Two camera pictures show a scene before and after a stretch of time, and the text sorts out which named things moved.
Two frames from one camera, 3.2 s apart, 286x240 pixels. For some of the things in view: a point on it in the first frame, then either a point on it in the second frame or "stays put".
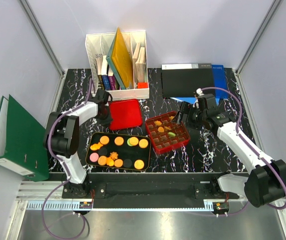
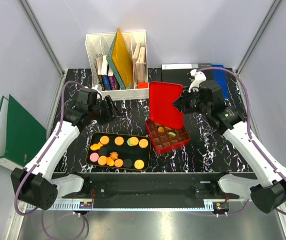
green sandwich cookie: (172, 134) stays put
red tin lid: (124, 114) to (162, 110)
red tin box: (165, 133) stays put
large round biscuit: (104, 140) stays put
